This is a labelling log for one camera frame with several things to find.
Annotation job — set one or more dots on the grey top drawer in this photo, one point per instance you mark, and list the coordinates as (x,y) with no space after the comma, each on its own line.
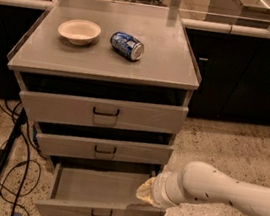
(68,109)

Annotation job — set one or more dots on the grey drawer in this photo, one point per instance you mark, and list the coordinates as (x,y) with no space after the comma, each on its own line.
(82,187)
(92,148)
(68,109)

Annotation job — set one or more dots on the foam-covered gripper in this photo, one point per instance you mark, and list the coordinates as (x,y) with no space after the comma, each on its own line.
(162,190)

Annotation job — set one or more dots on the blue soda can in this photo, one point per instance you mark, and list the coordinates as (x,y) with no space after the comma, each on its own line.
(127,45)

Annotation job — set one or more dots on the grey bottom drawer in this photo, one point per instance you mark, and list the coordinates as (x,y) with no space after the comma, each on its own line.
(82,187)

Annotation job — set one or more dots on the grey drawer cabinet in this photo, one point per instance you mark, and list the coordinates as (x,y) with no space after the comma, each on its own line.
(165,75)

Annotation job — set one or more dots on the grey middle drawer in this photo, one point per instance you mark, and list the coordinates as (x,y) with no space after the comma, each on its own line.
(92,148)

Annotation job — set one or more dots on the black metal stand leg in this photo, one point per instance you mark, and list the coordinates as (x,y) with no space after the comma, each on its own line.
(15,133)

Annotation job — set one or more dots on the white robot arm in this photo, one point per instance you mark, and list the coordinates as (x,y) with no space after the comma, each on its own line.
(200,183)

